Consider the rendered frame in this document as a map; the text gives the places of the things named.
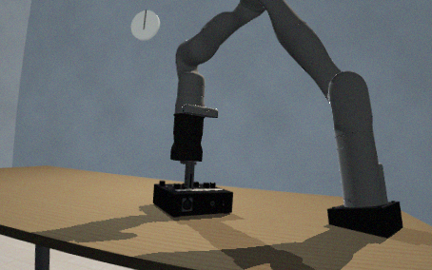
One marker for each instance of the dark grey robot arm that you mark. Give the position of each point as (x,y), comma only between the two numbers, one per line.
(362,177)

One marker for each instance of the black lighting desk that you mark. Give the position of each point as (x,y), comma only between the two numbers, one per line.
(202,199)

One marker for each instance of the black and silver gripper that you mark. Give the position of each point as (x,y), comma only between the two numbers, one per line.
(188,132)

